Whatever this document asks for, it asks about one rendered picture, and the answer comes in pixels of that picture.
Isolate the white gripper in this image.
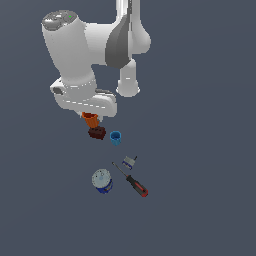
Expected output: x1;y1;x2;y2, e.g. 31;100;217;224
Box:
49;77;118;119

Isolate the dark brown block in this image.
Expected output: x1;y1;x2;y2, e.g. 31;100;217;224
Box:
87;126;107;141

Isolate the blue cup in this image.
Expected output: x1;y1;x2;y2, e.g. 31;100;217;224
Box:
109;130;122;147

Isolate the blue can with grey lid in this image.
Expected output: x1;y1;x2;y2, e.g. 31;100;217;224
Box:
91;168;114;195

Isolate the red black screwdriver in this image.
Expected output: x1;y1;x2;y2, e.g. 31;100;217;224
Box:
111;161;149;198

